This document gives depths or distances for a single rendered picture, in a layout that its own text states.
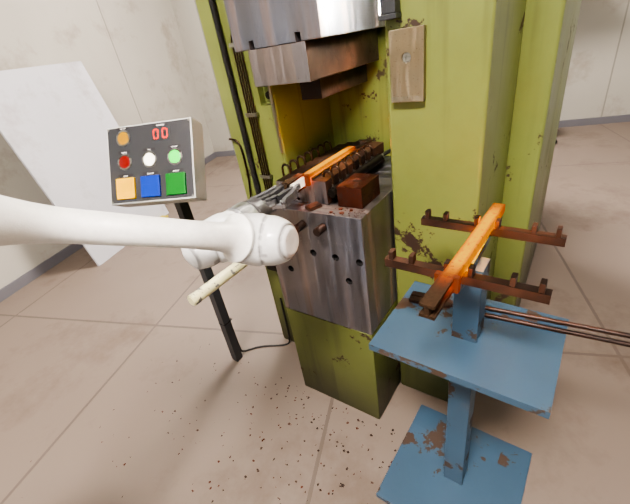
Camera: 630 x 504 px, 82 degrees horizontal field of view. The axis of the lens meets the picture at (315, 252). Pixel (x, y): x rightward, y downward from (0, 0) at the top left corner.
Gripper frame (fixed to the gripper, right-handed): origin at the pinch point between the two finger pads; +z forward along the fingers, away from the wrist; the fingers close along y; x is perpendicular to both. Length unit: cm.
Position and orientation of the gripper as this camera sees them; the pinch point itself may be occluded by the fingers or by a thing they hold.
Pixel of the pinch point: (294, 184)
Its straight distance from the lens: 111.6
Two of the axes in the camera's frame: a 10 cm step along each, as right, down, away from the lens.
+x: -1.7, -8.4, -5.2
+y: 8.2, 1.8, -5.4
